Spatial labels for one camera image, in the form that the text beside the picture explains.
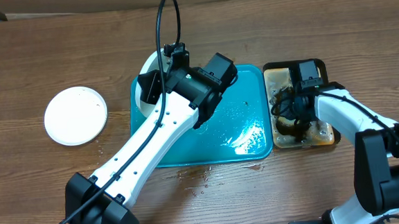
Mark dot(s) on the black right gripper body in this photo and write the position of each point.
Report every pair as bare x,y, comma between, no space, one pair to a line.
290,111

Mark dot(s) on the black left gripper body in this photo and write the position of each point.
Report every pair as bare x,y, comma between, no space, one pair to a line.
202,122

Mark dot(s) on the white plate with sauce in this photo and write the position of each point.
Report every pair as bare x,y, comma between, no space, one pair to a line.
150,64
75,116

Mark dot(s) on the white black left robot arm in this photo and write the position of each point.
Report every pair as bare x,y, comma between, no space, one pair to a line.
109,194

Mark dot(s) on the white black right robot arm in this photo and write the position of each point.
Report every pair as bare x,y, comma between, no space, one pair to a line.
376,142

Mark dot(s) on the black tray of dirty water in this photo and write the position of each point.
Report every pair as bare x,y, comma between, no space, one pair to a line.
283,78

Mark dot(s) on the teal plastic tray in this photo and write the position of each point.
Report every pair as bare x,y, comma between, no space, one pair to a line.
239,130

